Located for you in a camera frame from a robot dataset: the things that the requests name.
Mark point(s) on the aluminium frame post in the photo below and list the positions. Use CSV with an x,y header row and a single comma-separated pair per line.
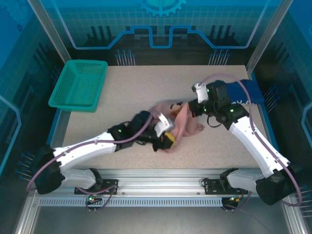
x,y
269,34
50,34

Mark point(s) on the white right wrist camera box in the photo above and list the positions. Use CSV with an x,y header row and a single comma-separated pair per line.
x,y
201,92

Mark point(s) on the green plastic mesh basket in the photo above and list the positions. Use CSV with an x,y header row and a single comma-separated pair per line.
x,y
78,85

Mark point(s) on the aluminium mounting rail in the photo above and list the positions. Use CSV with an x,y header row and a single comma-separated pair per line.
x,y
161,185

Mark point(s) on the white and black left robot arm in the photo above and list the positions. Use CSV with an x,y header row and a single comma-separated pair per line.
x,y
85,148

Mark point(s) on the blue t-shirt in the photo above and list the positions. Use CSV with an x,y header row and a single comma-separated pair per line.
x,y
256,95

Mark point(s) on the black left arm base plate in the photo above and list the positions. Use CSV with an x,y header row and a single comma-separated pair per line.
x,y
108,187

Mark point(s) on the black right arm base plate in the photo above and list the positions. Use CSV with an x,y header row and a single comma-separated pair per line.
x,y
212,189

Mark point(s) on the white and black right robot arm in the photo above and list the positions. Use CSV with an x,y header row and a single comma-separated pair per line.
x,y
248,143

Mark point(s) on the pink t-shirt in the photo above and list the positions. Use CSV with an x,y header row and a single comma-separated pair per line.
x,y
187,122

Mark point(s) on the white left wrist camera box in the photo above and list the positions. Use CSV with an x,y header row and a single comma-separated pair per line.
x,y
164,125

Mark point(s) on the aluminium frame bar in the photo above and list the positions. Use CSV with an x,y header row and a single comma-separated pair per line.
x,y
26,214
295,219

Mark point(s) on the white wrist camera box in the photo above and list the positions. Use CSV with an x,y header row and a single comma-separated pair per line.
x,y
201,92
164,125

